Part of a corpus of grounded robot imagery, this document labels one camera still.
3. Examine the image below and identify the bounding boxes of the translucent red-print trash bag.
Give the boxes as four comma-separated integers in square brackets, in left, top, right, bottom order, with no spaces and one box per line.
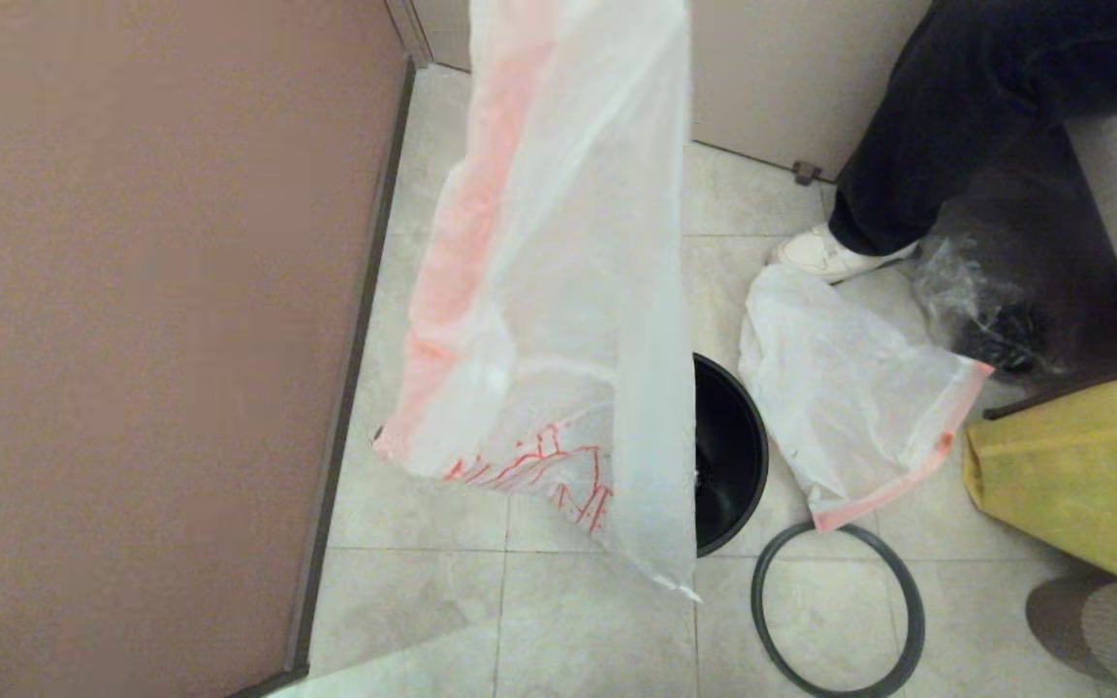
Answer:
[371,0,698,602]

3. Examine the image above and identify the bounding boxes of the black retaining ring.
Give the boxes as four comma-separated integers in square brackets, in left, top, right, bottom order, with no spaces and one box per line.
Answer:
[750,522,926,698]

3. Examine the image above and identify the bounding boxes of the black round trash bin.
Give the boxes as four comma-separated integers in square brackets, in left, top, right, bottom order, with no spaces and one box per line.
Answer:
[692,354,771,559]

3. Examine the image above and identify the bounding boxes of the clear plastic bag dark contents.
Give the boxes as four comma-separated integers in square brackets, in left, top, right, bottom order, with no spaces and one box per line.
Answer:
[912,233,1075,379]

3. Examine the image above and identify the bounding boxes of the yellow bag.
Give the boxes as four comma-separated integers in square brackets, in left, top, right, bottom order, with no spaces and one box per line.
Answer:
[963,368,1117,586]

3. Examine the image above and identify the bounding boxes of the white sneaker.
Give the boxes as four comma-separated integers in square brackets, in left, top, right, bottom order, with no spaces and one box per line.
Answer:
[772,225,920,285]

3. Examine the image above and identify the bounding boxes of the person's leg in black trousers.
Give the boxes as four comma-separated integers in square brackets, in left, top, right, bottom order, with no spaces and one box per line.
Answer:
[828,0,1117,258]

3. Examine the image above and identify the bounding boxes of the white bag with red drawstring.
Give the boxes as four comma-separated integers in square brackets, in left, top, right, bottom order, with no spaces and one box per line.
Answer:
[739,264,994,532]

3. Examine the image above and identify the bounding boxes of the grey door frame post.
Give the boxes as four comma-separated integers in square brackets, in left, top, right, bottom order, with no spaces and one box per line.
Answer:
[384,0,435,69]

